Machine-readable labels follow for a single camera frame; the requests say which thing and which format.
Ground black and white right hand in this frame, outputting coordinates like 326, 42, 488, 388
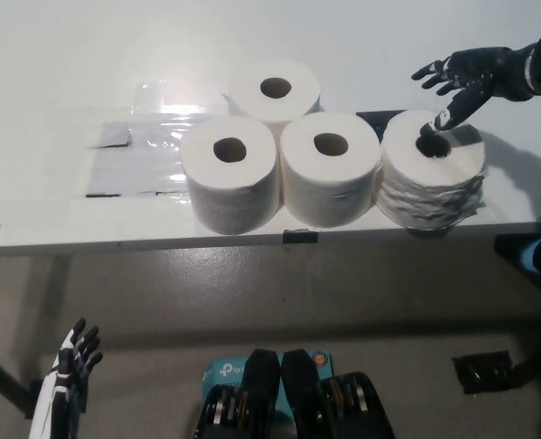
410, 44, 536, 138

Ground black floor plate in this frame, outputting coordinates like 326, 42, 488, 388
451, 349, 514, 395

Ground smooth white toilet paper roll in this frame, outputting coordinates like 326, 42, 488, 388
227, 61, 322, 134
278, 112, 384, 229
179, 114, 281, 237

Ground blue round object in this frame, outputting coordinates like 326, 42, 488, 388
520, 240, 541, 278

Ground small black edge clip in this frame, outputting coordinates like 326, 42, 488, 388
282, 228, 319, 244

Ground black ribbed robot body blocks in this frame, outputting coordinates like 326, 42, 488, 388
191, 348, 395, 439

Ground white and black left hand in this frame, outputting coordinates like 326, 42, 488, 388
27, 316, 104, 439

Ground black bulky object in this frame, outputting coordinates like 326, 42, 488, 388
493, 233, 541, 298

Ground teal tp-link box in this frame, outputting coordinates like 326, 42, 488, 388
200, 349, 335, 412

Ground black taped table plate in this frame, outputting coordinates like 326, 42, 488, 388
355, 109, 406, 138

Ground clear tape over grey patch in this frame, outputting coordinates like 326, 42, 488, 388
71, 80, 234, 198

